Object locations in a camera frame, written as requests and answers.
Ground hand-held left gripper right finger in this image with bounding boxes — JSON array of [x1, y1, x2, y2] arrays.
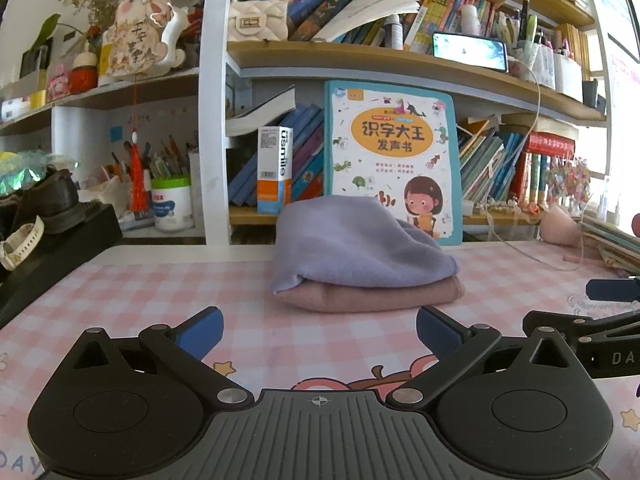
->
[[384, 304, 591, 409]]

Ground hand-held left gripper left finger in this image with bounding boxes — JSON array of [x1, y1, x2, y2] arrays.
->
[[55, 305, 254, 409]]

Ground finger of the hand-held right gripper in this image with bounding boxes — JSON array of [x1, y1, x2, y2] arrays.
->
[[522, 307, 640, 347], [585, 277, 640, 304]]

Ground pink and lavender sweater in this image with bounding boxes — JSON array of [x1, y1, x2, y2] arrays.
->
[[271, 194, 466, 314]]

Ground pile of desk books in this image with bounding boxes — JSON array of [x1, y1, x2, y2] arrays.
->
[[579, 214, 640, 279]]

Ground colourful paper flower bunch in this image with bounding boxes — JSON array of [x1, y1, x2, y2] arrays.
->
[[542, 157, 591, 206]]

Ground white canister with green lid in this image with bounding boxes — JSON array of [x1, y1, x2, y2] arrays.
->
[[149, 175, 194, 234]]

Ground row of upright books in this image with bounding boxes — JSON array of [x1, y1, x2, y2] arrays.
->
[[509, 152, 556, 206]]

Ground black box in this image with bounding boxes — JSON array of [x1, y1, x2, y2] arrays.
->
[[0, 202, 124, 329]]

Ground thick red dictionary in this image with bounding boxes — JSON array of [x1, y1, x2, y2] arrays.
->
[[522, 131, 577, 159]]

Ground red tassel ornament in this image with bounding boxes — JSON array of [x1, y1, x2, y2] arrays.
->
[[127, 79, 151, 214]]

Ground row of leaning books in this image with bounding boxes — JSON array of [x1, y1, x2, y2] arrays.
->
[[457, 117, 526, 204]]

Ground bunch of pens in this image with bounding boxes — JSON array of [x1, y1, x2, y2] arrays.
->
[[109, 134, 191, 186]]

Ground white and orange toothbrush box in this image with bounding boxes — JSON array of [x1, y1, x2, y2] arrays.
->
[[256, 125, 295, 215]]

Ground brown leather shoe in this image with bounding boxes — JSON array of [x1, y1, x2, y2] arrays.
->
[[12, 167, 87, 235]]

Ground white wristwatch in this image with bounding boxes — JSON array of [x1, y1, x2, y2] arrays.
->
[[0, 215, 46, 272]]

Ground teal children's picture book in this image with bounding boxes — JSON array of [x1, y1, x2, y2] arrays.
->
[[322, 79, 465, 247]]

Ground row of blue books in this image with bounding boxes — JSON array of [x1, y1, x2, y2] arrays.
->
[[228, 103, 326, 207]]

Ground white wooden bookshelf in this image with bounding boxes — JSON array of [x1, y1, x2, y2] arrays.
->
[[0, 0, 617, 247]]

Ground white storage boxes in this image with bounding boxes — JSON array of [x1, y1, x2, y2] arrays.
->
[[529, 42, 585, 104]]

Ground iridescent foil wrap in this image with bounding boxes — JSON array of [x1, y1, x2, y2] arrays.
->
[[0, 152, 79, 196]]

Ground smartphone with lit screen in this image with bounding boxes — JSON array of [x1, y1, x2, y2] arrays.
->
[[430, 32, 510, 74]]

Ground red figurine pot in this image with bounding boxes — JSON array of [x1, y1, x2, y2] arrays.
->
[[68, 42, 100, 94]]

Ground cat-shaped hanging decoration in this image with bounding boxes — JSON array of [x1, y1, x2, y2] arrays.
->
[[107, 0, 189, 79]]

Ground cream quilted handbag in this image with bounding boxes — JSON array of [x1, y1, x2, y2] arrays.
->
[[227, 0, 290, 44]]

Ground pearl bead string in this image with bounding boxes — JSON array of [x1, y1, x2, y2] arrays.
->
[[469, 198, 544, 216]]

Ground white charging cable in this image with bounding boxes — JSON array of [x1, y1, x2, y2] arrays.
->
[[487, 55, 609, 274]]

